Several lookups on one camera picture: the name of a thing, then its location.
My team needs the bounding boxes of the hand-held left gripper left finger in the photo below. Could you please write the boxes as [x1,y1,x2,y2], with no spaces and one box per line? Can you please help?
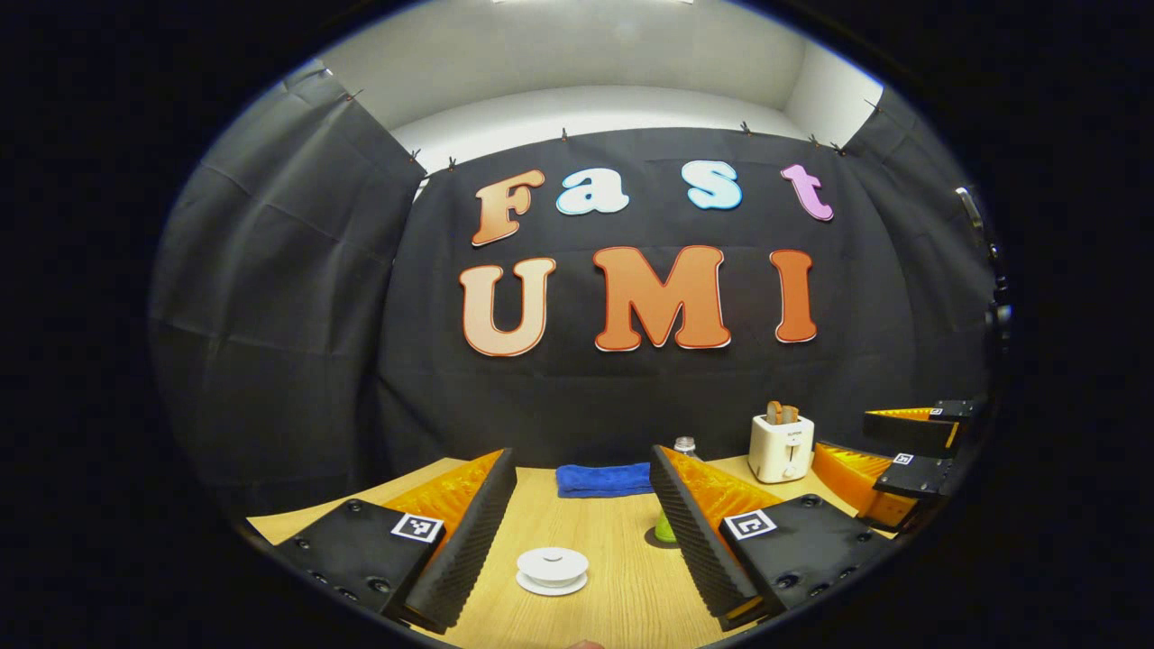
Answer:
[269,447,521,635]

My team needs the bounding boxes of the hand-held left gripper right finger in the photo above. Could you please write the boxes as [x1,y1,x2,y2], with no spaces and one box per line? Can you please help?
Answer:
[648,444,896,633]

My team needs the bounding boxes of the clear green-label water bottle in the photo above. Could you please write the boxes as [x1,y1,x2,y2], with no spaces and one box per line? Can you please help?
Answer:
[653,436,701,544]

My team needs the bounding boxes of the blue folded towel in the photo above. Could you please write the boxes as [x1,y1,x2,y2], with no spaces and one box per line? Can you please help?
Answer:
[555,462,654,498]

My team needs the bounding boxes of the white toaster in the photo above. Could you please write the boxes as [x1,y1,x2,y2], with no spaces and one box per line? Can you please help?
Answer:
[748,401,816,485]

